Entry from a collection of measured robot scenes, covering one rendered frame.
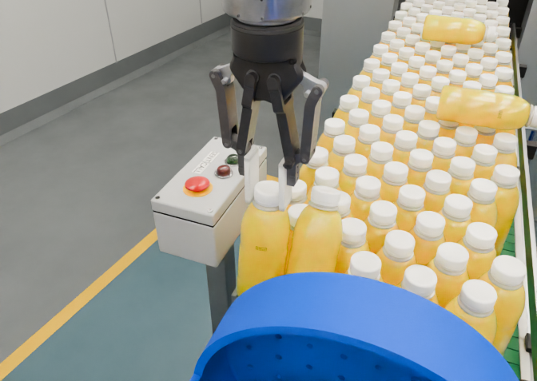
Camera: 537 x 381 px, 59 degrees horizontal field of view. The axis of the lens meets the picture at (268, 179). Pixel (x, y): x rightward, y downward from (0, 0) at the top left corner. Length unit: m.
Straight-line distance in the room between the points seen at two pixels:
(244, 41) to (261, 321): 0.27
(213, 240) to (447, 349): 0.40
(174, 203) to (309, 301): 0.36
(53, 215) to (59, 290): 0.54
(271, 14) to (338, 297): 0.26
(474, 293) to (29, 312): 1.83
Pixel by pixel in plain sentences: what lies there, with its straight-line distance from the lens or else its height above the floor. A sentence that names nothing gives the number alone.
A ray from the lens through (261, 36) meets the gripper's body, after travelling 0.48.
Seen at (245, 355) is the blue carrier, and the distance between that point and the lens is 0.51.
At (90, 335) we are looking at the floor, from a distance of 2.02.
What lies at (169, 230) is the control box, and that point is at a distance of 0.72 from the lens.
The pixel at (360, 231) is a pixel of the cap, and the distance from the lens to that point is 0.67.
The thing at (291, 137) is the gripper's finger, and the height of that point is 1.24.
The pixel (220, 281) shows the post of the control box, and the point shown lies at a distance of 0.87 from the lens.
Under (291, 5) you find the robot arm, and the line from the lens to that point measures 0.47.
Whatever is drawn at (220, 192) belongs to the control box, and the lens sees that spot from 0.70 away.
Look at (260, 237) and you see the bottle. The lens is 0.61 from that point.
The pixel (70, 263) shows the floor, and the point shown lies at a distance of 2.33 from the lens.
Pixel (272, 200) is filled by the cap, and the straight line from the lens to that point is 0.60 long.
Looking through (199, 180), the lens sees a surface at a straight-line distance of 0.71.
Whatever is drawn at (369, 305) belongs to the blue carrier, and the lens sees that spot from 0.37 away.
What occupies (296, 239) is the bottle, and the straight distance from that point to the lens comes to 0.64.
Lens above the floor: 1.51
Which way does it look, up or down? 34 degrees down
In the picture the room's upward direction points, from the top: straight up
